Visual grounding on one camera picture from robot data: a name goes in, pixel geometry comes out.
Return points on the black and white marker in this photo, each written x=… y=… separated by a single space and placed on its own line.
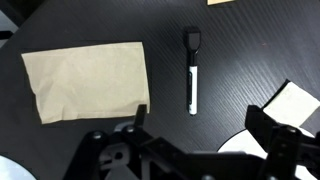
x=192 y=43

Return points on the small yellow sticky note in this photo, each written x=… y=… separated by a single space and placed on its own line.
x=291 y=104

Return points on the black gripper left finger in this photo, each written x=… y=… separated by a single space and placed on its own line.
x=140 y=115

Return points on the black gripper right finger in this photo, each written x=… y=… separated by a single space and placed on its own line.
x=261 y=126

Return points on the white plate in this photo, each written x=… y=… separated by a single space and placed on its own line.
x=288 y=156
x=10 y=170

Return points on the large brown paper napkin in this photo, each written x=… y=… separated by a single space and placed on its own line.
x=99 y=81

